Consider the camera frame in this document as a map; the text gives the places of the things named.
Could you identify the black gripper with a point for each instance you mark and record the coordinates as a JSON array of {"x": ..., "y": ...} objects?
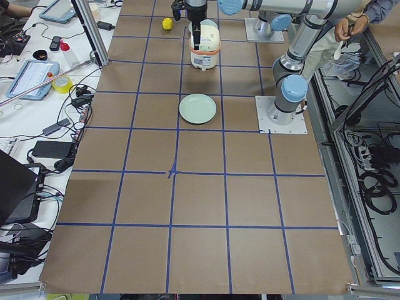
[{"x": 195, "y": 15}]

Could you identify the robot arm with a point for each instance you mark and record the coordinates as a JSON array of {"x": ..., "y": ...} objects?
[
  {"x": 277, "y": 21},
  {"x": 291, "y": 85}
]

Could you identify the white rice cooker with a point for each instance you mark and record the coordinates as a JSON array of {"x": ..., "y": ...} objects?
[{"x": 207, "y": 55}]

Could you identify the person's hand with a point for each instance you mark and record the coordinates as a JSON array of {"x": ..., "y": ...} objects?
[{"x": 342, "y": 31}]

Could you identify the yellow lemon toy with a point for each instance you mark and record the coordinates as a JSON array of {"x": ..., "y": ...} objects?
[{"x": 167, "y": 23}]

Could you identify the left green plate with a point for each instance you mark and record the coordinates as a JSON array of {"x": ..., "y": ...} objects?
[{"x": 197, "y": 108}]

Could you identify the far teach pendant tablet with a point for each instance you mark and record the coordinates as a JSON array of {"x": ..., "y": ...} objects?
[{"x": 59, "y": 11}]

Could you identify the teach pendant tablet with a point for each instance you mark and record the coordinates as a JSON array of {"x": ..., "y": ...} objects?
[
  {"x": 33, "y": 73},
  {"x": 59, "y": 11}
]

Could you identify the black phone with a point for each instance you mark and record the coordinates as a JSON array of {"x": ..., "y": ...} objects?
[{"x": 55, "y": 43}]

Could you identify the yellow tape roll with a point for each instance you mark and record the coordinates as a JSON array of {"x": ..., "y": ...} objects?
[{"x": 62, "y": 84}]

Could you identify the black round bowl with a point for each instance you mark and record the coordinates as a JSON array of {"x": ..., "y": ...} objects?
[{"x": 40, "y": 55}]

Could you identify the white spoon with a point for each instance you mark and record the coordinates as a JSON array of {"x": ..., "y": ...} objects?
[{"x": 337, "y": 52}]

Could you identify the near teach pendant tablet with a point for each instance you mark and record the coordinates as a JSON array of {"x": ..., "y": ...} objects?
[{"x": 33, "y": 73}]

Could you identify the brown paper mat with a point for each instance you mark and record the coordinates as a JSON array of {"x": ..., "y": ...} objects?
[{"x": 156, "y": 204}]

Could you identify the black power brick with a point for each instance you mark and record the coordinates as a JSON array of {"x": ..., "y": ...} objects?
[{"x": 52, "y": 149}]

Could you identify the black laptop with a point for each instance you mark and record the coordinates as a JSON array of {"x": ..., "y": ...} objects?
[{"x": 21, "y": 185}]

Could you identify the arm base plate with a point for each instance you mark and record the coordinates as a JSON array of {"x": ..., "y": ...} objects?
[
  {"x": 258, "y": 31},
  {"x": 273, "y": 121}
]

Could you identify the aluminium frame post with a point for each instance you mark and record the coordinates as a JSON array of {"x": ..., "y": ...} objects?
[{"x": 84, "y": 13}]

